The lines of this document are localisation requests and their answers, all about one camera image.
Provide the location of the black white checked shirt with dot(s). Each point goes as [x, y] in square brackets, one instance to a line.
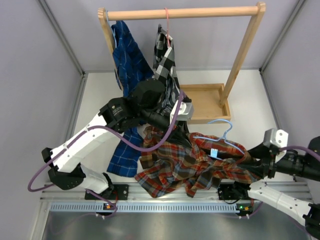
[165, 69]

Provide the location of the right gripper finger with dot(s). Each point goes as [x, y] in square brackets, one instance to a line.
[260, 152]
[259, 169]

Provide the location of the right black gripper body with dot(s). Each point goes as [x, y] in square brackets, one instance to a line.
[292, 163]

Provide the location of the blue plaid shirt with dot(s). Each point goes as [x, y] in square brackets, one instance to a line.
[131, 68]

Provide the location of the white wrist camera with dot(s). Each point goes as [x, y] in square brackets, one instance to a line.
[274, 140]
[185, 112]

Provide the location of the red brown plaid shirt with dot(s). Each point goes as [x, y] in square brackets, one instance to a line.
[208, 160]

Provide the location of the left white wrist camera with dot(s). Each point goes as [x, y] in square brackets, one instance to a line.
[185, 112]

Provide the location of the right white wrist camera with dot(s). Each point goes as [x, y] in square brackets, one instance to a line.
[274, 140]

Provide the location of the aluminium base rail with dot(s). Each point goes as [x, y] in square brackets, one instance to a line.
[135, 193]

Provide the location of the light blue hanger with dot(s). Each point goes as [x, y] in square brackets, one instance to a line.
[223, 137]
[112, 31]

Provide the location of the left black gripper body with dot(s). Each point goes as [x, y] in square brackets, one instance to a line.
[158, 119]

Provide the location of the white slotted cable duct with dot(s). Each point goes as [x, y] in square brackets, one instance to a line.
[147, 207]

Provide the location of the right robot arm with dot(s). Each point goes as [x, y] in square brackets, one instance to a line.
[305, 213]

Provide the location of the pink wire hanger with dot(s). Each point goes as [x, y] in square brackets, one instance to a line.
[168, 27]

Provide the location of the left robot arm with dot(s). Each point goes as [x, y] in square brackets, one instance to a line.
[118, 115]

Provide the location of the wooden clothes rack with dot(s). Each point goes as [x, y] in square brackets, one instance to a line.
[210, 101]

